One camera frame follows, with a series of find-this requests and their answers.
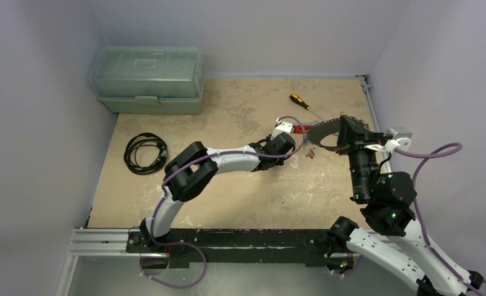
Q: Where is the perforated metal key plate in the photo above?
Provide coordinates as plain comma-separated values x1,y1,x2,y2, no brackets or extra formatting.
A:
305,118,340,152

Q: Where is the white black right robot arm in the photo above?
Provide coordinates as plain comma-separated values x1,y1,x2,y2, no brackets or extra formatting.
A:
326,115,484,295

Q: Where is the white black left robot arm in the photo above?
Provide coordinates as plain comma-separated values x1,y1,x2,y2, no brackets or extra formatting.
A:
139,132,302,252

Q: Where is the yellow black screwdriver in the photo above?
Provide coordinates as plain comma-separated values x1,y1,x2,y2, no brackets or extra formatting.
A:
289,93,326,121

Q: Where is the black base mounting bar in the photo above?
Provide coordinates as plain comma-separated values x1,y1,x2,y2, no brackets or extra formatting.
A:
126,228,357,273

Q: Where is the green plastic toolbox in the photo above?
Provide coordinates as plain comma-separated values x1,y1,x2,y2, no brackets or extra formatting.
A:
89,46,206,115

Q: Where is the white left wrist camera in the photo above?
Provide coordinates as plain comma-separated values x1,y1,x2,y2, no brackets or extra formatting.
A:
270,118,294,140

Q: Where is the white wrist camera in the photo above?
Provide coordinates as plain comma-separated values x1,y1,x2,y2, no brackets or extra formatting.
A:
365,127,413,152
270,118,294,140

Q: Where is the red handled adjustable wrench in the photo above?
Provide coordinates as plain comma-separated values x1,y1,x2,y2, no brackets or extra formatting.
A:
292,121,320,134

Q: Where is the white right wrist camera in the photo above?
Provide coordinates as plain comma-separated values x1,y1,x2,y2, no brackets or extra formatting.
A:
365,127,413,152

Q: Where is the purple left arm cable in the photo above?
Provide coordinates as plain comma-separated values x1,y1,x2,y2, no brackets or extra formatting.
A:
150,115,308,246

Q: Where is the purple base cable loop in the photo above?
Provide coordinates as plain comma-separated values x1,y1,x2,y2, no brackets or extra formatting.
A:
139,241,208,290

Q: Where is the coiled black cable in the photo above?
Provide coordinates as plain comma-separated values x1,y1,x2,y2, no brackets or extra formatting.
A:
123,131,168,176

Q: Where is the aluminium side rail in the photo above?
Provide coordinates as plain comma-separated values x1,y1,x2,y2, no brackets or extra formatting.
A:
65,75,399,258

